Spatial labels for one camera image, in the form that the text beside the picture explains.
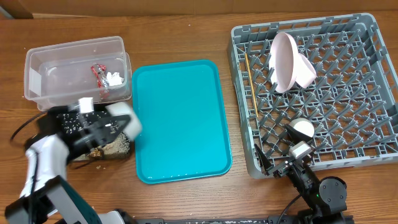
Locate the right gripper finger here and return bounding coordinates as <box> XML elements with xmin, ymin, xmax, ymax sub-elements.
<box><xmin>254</xmin><ymin>144</ymin><xmax>273</xmax><ymax>175</ymax></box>
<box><xmin>285</xmin><ymin>124</ymin><xmax>313</xmax><ymax>144</ymax></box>

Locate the small white cup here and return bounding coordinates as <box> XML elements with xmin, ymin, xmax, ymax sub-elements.
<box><xmin>289</xmin><ymin>118</ymin><xmax>315</xmax><ymax>138</ymax></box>

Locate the bowl with rice leftovers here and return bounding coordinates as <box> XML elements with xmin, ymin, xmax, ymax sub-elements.
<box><xmin>105</xmin><ymin>101</ymin><xmax>142</xmax><ymax>141</ymax></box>

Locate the red snack wrapper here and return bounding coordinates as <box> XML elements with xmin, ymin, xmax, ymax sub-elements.
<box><xmin>91</xmin><ymin>63</ymin><xmax>109</xmax><ymax>100</ymax></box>

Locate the white napkin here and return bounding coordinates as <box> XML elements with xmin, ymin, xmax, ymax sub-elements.
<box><xmin>106</xmin><ymin>72</ymin><xmax>124</xmax><ymax>86</ymax></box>

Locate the pink bowl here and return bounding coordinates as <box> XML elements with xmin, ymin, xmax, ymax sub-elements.
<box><xmin>295</xmin><ymin>53</ymin><xmax>317</xmax><ymax>88</ymax></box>

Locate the white round plate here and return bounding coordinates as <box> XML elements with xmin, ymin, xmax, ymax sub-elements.
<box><xmin>269</xmin><ymin>32</ymin><xmax>299</xmax><ymax>93</ymax></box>

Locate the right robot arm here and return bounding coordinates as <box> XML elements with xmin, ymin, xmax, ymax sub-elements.
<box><xmin>254</xmin><ymin>124</ymin><xmax>354</xmax><ymax>223</ymax></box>

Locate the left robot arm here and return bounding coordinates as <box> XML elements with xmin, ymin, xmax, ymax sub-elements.
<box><xmin>5</xmin><ymin>112</ymin><xmax>139</xmax><ymax>223</ymax></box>

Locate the grey dishwasher rack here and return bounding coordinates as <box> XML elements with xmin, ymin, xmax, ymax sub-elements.
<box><xmin>228</xmin><ymin>13</ymin><xmax>397</xmax><ymax>179</ymax></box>

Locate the rice and food scraps pile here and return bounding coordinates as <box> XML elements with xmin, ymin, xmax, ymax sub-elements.
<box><xmin>75</xmin><ymin>133</ymin><xmax>131</xmax><ymax>161</ymax></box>

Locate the black plastic tray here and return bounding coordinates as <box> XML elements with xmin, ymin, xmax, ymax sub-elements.
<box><xmin>42</xmin><ymin>103</ymin><xmax>134</xmax><ymax>161</ymax></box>

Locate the clear plastic bin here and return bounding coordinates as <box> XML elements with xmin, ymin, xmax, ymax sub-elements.
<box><xmin>24</xmin><ymin>36</ymin><xmax>132</xmax><ymax>111</ymax></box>

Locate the teal serving tray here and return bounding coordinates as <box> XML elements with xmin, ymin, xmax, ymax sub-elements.
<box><xmin>132</xmin><ymin>60</ymin><xmax>232</xmax><ymax>184</ymax></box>

